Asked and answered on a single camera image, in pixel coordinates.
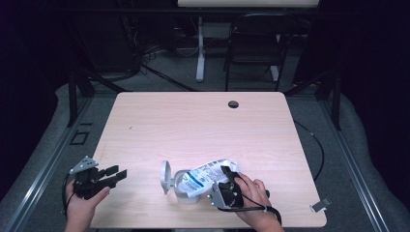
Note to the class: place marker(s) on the black table grommet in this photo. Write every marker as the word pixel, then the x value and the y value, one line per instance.
pixel 233 104

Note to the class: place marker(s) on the black metal stand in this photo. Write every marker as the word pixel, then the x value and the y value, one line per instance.
pixel 336 103
pixel 72 96

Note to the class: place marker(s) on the clear container with grey lid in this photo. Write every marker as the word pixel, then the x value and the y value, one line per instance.
pixel 165 177

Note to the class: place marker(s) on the person's right hand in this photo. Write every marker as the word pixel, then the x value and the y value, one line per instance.
pixel 257 206

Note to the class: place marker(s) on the white desk with legs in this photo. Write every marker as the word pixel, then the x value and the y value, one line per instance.
pixel 200 64

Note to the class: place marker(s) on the black folding chair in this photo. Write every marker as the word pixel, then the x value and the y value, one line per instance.
pixel 254 48

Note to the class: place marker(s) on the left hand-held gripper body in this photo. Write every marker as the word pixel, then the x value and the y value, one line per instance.
pixel 88 183

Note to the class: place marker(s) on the small grey metal clip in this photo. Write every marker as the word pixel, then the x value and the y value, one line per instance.
pixel 320 205

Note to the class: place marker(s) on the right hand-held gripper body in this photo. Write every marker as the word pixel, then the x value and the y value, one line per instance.
pixel 225 196

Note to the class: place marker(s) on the aluminium floor rail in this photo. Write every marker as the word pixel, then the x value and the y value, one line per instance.
pixel 48 167
pixel 354 167

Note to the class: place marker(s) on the person's left hand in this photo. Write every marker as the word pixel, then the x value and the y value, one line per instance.
pixel 82 209

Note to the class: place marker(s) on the blue and white packet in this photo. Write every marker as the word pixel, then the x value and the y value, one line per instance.
pixel 203 177

